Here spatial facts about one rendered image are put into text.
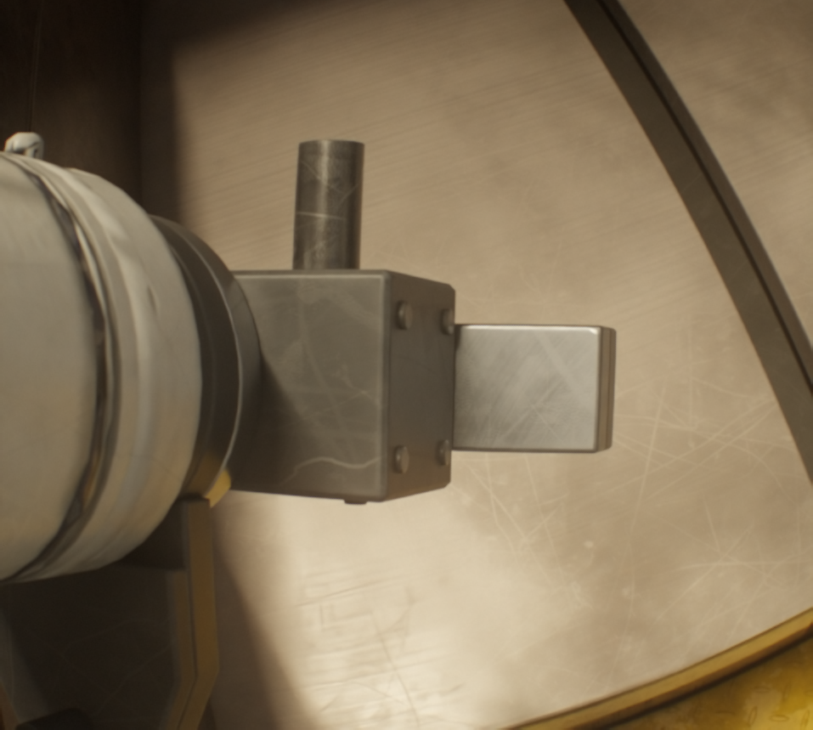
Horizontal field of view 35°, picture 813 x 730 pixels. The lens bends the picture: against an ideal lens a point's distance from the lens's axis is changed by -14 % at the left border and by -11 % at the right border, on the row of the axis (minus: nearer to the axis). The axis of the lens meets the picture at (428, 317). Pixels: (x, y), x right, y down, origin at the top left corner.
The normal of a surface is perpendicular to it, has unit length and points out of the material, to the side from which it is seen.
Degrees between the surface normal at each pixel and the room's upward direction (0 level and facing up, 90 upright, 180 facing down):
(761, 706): 0
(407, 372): 83
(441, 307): 83
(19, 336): 81
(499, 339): 25
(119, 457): 91
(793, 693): 0
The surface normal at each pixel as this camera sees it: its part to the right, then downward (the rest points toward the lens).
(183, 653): 0.96, 0.01
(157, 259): 0.84, -0.48
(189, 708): 0.87, 0.40
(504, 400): -0.29, -0.04
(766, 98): -0.14, -0.43
